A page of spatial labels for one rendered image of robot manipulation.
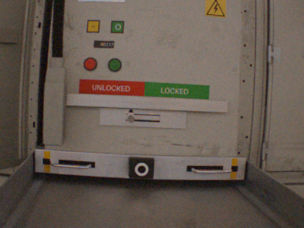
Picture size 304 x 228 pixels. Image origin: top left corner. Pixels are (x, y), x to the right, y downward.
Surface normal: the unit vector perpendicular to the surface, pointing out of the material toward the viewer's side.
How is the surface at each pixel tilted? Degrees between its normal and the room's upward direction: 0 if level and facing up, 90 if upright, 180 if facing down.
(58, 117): 90
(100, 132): 90
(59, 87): 90
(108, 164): 90
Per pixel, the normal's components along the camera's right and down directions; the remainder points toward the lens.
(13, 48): 0.93, 0.07
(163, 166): 0.08, 0.08
